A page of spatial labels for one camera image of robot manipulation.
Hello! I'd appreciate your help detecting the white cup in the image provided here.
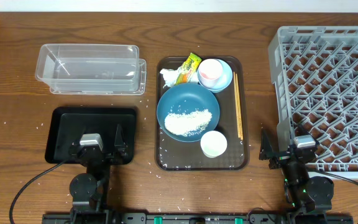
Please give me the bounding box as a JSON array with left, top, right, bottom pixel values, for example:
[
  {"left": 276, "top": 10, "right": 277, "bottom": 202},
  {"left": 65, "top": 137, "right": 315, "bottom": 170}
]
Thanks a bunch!
[{"left": 200, "top": 131, "right": 227, "bottom": 158}]

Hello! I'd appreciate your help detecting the dark blue plate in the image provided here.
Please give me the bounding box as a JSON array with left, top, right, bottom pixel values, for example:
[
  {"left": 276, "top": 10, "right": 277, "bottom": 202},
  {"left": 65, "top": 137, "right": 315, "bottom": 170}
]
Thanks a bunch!
[{"left": 157, "top": 83, "right": 220, "bottom": 142}]

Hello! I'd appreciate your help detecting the wooden chopstick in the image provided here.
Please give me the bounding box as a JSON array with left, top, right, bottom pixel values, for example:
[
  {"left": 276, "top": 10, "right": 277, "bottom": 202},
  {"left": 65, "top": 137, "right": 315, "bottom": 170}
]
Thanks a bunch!
[
  {"left": 237, "top": 74, "right": 244, "bottom": 141},
  {"left": 233, "top": 72, "right": 242, "bottom": 140}
]

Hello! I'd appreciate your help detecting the pink cup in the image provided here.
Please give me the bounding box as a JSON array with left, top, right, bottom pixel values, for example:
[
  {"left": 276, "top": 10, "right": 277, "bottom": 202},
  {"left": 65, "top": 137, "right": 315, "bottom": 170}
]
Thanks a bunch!
[{"left": 198, "top": 58, "right": 223, "bottom": 88}]

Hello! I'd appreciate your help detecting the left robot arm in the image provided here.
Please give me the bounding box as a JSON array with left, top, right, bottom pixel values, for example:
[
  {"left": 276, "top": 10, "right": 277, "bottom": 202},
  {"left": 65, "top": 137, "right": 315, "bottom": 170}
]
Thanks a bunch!
[{"left": 68, "top": 124, "right": 130, "bottom": 213}]

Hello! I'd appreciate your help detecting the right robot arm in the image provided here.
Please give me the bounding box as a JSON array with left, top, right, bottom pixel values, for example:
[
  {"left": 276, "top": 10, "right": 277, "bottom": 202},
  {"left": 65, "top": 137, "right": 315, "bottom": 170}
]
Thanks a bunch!
[{"left": 259, "top": 131, "right": 334, "bottom": 213}]

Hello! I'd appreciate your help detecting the grey dishwasher rack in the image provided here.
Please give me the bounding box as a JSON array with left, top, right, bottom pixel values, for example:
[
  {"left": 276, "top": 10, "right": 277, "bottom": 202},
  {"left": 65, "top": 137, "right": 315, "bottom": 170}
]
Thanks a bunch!
[{"left": 268, "top": 26, "right": 358, "bottom": 180}]

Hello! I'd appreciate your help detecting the black plastic tray bin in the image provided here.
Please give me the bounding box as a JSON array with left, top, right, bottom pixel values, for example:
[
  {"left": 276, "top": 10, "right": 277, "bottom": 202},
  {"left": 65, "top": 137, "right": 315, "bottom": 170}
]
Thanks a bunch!
[{"left": 45, "top": 107, "right": 137, "bottom": 164}]

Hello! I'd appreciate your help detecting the white rice pile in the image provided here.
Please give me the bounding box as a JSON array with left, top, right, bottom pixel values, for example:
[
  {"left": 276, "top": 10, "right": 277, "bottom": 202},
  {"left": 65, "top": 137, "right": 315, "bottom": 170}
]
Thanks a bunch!
[{"left": 164, "top": 109, "right": 212, "bottom": 137}]

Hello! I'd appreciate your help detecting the brown serving tray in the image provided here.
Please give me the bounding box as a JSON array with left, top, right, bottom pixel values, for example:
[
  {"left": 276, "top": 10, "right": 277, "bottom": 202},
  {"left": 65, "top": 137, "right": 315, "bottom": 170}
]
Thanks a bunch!
[{"left": 155, "top": 56, "right": 249, "bottom": 171}]

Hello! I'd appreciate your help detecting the crumpled white tissue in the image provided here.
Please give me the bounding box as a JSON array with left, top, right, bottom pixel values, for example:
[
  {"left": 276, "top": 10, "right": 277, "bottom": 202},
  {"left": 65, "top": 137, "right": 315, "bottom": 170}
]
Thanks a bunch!
[{"left": 160, "top": 68, "right": 179, "bottom": 88}]

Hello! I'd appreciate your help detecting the light blue bowl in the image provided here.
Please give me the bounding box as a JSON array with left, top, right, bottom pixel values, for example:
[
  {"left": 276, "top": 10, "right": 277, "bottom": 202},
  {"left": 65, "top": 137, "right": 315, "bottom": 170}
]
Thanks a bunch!
[{"left": 199, "top": 58, "right": 233, "bottom": 93}]

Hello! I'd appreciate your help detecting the clear plastic bin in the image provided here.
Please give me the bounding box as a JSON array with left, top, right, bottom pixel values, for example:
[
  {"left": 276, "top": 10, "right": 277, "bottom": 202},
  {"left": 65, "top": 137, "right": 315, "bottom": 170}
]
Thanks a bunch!
[{"left": 35, "top": 44, "right": 147, "bottom": 95}]

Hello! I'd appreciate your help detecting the yellow green snack wrapper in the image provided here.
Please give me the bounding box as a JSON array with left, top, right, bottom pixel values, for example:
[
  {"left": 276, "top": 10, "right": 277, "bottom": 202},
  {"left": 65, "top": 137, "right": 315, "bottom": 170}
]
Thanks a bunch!
[{"left": 175, "top": 53, "right": 202, "bottom": 85}]

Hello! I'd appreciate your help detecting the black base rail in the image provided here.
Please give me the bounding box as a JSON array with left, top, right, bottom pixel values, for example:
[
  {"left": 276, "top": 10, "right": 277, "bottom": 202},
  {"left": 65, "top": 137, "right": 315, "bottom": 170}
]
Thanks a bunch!
[{"left": 41, "top": 212, "right": 354, "bottom": 224}]

